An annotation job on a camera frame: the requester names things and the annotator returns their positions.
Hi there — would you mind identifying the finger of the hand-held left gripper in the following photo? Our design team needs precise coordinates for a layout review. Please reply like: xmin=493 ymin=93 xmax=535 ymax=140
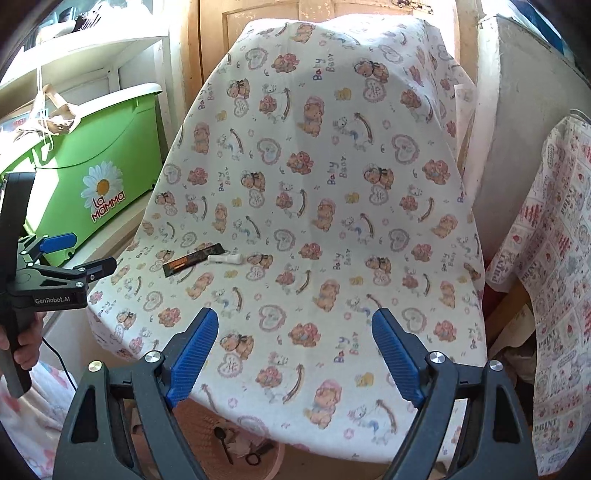
xmin=19 ymin=232 xmax=78 ymax=266
xmin=28 ymin=257 xmax=118 ymax=290

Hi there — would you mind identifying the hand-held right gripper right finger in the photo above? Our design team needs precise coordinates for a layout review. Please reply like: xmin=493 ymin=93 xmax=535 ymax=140
xmin=372 ymin=307 xmax=539 ymax=480

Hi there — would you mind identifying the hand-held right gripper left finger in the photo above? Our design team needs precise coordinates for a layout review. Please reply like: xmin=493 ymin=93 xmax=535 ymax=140
xmin=52 ymin=307 xmax=220 ymax=480

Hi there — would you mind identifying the pink perforated plastic basket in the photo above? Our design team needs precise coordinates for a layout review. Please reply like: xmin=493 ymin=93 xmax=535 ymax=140
xmin=175 ymin=396 xmax=287 ymax=480

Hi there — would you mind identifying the black plastic spoon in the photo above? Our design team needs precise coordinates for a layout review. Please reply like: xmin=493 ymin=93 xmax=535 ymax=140
xmin=213 ymin=427 xmax=235 ymax=464

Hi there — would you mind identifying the black foil wrapper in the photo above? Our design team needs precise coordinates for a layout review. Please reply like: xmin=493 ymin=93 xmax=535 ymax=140
xmin=163 ymin=243 xmax=227 ymax=278

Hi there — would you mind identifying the small white plastic tube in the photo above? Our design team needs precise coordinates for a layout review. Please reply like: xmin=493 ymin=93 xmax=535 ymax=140
xmin=206 ymin=251 xmax=244 ymax=266

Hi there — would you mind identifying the person's left hand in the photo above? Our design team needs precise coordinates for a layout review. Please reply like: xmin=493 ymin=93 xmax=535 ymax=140
xmin=13 ymin=310 xmax=45 ymax=372

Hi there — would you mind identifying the green plastic storage box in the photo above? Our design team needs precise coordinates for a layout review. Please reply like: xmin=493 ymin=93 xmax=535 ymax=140
xmin=0 ymin=83 xmax=163 ymax=268

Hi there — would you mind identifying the brown cardboard piece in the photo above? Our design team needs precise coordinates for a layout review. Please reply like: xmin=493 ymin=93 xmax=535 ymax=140
xmin=485 ymin=281 xmax=539 ymax=384

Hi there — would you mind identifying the red print patchwork cloth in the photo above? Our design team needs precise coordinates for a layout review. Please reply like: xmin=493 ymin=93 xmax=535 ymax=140
xmin=485 ymin=115 xmax=591 ymax=476

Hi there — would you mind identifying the bear printed blanket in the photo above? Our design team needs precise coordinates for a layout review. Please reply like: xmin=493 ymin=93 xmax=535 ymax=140
xmin=87 ymin=16 xmax=488 ymax=464

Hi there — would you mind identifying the dark woven basket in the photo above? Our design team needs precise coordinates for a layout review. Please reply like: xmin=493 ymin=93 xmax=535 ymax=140
xmin=69 ymin=7 xmax=118 ymax=35

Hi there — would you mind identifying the wooden door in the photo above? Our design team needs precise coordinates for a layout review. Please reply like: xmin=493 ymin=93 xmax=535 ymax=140
xmin=182 ymin=0 xmax=483 ymax=93

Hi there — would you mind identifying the thin black cable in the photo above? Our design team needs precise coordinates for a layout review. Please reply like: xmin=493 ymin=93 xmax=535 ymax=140
xmin=41 ymin=338 xmax=78 ymax=393

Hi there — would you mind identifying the beige bag with handles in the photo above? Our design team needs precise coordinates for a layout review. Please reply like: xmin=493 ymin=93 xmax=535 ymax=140
xmin=13 ymin=69 xmax=85 ymax=141

